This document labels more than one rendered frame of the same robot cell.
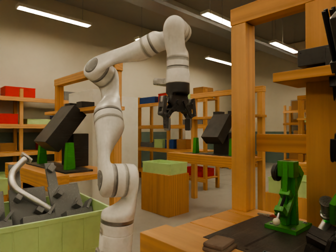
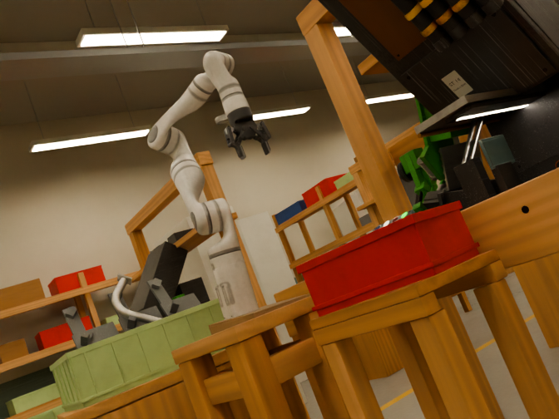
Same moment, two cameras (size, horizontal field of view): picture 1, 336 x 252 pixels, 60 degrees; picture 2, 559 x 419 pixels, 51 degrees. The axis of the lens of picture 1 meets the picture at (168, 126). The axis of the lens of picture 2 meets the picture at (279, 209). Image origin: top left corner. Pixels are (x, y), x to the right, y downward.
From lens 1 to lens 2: 0.94 m
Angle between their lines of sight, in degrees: 10
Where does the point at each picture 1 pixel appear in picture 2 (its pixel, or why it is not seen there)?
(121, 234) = (231, 260)
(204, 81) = not seen: hidden behind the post
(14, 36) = (40, 197)
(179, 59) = (229, 89)
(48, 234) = (175, 331)
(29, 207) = not seen: hidden behind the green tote
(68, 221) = (192, 313)
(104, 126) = (183, 178)
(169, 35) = (211, 71)
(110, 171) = (199, 207)
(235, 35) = (313, 44)
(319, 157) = not seen: hidden behind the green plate
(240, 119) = (358, 137)
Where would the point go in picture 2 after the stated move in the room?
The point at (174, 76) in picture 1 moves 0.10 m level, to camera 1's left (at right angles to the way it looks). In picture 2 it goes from (230, 106) to (200, 120)
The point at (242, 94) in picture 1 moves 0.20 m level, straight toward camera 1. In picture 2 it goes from (348, 107) to (333, 98)
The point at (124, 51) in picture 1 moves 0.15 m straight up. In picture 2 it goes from (178, 105) to (162, 64)
